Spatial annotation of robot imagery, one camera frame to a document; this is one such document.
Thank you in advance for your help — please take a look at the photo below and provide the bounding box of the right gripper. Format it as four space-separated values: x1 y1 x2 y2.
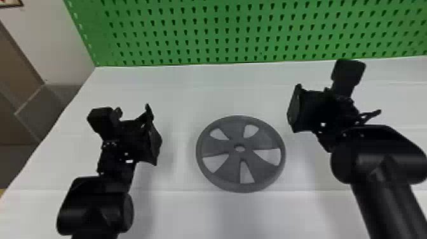
286 83 361 136

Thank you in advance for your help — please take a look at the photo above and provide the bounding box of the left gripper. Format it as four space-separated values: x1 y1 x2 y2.
105 103 163 167

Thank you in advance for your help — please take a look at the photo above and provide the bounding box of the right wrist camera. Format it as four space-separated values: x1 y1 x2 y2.
330 58 367 99

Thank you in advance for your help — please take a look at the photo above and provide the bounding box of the grey wheel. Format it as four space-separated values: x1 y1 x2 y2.
195 114 287 194

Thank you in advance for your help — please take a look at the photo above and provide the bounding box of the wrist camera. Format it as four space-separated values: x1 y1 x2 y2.
330 58 367 99
86 106 123 135

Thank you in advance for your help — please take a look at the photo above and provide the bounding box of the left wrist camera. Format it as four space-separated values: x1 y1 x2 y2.
86 106 123 135

